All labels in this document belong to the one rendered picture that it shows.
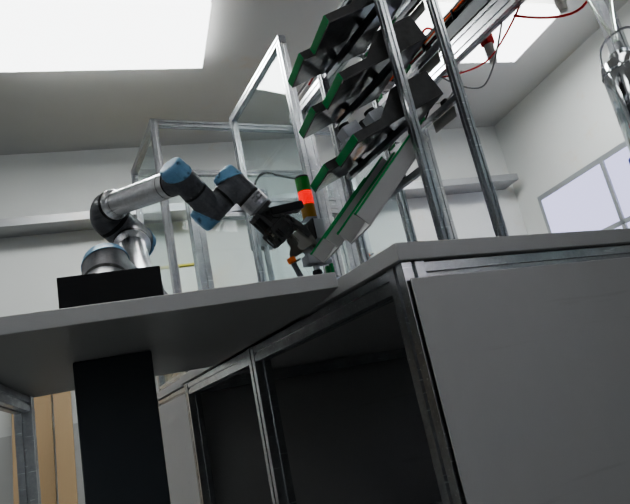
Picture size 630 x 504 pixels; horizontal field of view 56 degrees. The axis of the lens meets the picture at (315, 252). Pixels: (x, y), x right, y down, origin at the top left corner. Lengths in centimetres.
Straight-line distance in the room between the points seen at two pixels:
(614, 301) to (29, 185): 444
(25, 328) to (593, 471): 93
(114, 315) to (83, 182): 408
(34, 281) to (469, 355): 411
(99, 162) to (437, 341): 437
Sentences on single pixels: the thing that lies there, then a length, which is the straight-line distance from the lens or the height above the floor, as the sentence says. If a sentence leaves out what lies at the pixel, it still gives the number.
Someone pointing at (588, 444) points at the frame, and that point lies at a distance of 113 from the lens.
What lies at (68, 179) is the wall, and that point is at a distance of 506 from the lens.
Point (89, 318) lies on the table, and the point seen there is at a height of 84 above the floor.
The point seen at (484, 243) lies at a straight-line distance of 107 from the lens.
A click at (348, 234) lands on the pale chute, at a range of 140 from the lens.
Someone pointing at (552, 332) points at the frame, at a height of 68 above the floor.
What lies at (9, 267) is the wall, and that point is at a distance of 487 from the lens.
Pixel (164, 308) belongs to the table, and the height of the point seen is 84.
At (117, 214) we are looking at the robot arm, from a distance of 189.
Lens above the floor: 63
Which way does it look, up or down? 15 degrees up
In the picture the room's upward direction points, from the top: 12 degrees counter-clockwise
